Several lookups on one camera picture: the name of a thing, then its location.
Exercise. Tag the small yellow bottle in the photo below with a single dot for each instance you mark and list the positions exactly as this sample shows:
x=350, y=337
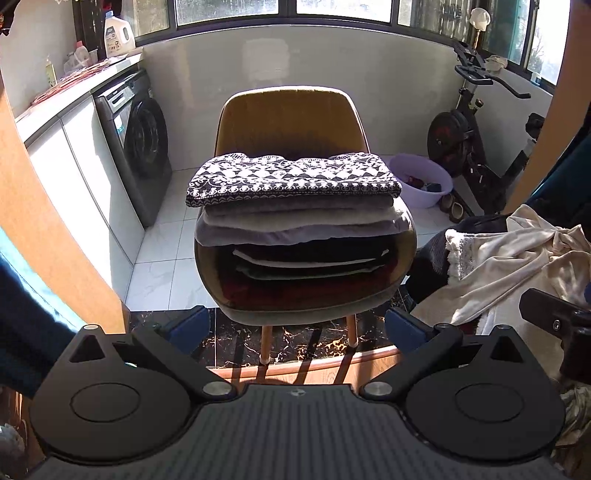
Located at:
x=51, y=71

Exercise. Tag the black white patterned sweater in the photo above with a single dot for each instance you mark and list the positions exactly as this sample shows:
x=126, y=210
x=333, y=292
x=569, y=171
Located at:
x=295, y=177

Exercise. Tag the black exercise bike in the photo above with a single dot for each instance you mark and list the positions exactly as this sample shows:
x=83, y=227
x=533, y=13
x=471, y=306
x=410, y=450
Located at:
x=461, y=134

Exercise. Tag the cream cloth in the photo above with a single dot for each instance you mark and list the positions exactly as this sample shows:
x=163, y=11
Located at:
x=508, y=263

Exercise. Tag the clear plastic container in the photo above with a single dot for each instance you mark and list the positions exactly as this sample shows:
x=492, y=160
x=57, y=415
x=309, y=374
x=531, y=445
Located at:
x=78, y=57

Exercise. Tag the brown slipper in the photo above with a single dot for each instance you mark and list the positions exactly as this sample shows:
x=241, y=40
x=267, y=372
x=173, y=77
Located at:
x=446, y=202
x=458, y=211

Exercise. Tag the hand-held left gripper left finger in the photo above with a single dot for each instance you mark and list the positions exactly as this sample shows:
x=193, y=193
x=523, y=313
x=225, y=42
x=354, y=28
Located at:
x=189, y=325

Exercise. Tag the person's dark blue clothing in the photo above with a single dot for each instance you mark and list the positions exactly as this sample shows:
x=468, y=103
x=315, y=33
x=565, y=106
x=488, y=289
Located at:
x=27, y=323

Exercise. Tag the white detergent bottle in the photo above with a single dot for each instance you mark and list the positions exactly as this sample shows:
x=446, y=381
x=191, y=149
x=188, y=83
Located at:
x=117, y=39

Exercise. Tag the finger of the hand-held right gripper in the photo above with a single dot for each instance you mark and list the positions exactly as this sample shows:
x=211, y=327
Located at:
x=545, y=314

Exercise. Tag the dark teal cloth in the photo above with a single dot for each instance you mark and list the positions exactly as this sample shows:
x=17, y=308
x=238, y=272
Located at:
x=572, y=184

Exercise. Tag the purple basin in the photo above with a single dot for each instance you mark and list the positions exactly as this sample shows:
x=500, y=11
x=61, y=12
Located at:
x=438, y=196

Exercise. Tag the black cloth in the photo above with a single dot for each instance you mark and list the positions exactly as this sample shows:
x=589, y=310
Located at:
x=429, y=267

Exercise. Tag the stack of folded clothes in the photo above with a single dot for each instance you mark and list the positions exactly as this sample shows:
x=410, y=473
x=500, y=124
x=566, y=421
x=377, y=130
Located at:
x=300, y=226

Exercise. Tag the black framed window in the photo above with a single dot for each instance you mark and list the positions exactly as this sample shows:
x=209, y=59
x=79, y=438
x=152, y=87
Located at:
x=231, y=9

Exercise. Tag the white counter cabinet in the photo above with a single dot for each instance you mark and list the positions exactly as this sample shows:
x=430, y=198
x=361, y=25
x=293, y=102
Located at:
x=83, y=184

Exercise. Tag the brown chair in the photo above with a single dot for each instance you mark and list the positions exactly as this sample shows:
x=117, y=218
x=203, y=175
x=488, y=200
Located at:
x=286, y=120

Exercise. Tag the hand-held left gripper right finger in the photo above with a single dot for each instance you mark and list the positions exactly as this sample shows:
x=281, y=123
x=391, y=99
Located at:
x=406, y=332

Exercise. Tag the cream hat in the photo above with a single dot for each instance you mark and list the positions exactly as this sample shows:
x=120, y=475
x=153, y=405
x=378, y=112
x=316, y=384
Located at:
x=480, y=18

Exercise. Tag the grey washing machine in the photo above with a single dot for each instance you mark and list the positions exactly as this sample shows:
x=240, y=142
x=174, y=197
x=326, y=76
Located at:
x=138, y=138

